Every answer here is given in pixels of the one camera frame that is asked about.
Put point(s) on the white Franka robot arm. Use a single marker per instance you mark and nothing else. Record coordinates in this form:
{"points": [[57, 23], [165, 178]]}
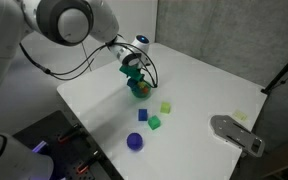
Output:
{"points": [[4, 26]]}

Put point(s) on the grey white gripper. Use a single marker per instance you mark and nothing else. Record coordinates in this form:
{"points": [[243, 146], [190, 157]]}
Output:
{"points": [[133, 61]]}

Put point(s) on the green toy block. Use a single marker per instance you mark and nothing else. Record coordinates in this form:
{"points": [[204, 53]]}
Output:
{"points": [[154, 122]]}

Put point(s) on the black stand pole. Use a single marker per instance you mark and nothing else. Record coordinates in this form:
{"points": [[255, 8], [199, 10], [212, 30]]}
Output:
{"points": [[284, 70]]}

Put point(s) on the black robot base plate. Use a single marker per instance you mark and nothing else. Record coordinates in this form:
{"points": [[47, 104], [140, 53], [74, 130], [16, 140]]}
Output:
{"points": [[67, 150]]}

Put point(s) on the yellow sticky note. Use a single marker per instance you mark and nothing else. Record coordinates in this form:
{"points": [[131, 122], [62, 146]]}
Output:
{"points": [[240, 115]]}

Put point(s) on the orange toy piece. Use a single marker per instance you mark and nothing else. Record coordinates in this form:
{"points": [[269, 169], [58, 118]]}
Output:
{"points": [[145, 89]]}

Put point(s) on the grey metal mounting plate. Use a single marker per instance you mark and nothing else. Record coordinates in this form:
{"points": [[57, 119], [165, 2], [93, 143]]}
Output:
{"points": [[235, 133]]}

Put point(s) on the green plastic bowl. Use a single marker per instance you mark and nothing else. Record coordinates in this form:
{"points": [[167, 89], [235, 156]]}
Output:
{"points": [[141, 94]]}

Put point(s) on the blue toy block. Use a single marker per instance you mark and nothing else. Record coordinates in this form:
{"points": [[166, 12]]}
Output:
{"points": [[131, 83], [143, 114]]}

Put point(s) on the blue bowl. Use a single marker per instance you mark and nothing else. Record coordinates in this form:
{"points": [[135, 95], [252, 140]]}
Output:
{"points": [[134, 141]]}

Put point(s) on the yellow-green toy block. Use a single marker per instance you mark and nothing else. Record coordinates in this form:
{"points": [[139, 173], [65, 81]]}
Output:
{"points": [[165, 107]]}

